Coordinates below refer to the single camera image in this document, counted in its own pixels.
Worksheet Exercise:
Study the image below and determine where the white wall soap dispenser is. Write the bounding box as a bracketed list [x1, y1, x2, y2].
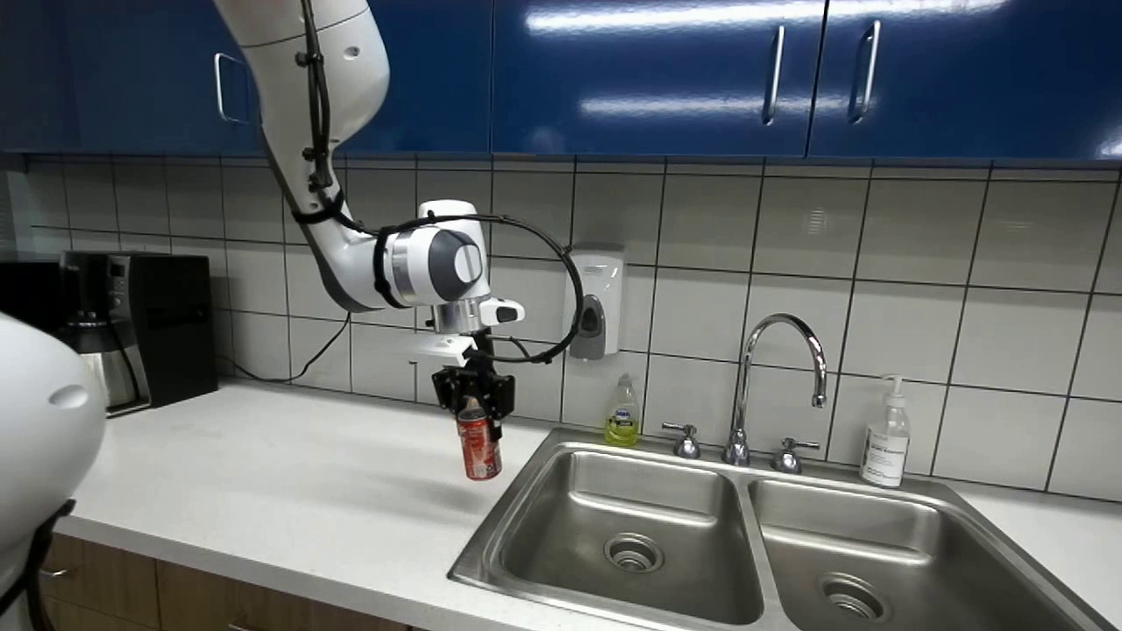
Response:
[570, 244, 629, 365]

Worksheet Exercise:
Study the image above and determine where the silver cabinet door handle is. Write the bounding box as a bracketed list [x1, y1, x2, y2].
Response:
[760, 19, 793, 133]
[850, 17, 889, 133]
[210, 44, 253, 127]

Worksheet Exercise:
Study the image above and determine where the wooden base cabinet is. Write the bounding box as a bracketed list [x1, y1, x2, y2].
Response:
[33, 529, 414, 631]

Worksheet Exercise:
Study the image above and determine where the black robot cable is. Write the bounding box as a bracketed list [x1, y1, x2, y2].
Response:
[293, 0, 587, 368]

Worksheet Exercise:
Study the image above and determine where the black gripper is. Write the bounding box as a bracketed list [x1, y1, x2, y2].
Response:
[433, 335, 518, 447]

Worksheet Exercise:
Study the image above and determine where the chrome gooseneck faucet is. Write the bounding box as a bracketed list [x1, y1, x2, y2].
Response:
[719, 313, 834, 468]

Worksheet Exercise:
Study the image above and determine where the chrome faucet handle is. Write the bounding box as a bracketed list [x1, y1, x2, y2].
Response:
[661, 419, 706, 461]
[768, 433, 825, 477]

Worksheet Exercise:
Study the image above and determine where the dark countertop appliance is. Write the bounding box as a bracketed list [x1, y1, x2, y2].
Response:
[0, 258, 75, 330]

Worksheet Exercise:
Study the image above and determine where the black box appliance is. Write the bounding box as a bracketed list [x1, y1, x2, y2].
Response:
[64, 244, 220, 412]

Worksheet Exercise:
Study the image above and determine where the white pump soap bottle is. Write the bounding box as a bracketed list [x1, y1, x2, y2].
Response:
[858, 373, 915, 491]

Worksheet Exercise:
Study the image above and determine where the stainless steel double sink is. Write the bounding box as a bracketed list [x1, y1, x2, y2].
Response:
[451, 425, 1117, 631]

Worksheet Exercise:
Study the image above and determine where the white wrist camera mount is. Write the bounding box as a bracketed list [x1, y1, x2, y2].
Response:
[414, 330, 484, 368]

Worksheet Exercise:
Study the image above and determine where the red coca-cola can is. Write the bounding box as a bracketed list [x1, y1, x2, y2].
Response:
[453, 396, 507, 484]

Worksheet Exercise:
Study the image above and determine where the black power cord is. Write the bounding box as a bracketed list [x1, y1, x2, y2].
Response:
[224, 313, 355, 390]

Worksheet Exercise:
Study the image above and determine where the blue glossy cabinet door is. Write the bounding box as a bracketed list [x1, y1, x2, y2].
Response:
[808, 0, 1122, 167]
[494, 0, 830, 163]
[249, 0, 516, 162]
[0, 0, 255, 157]

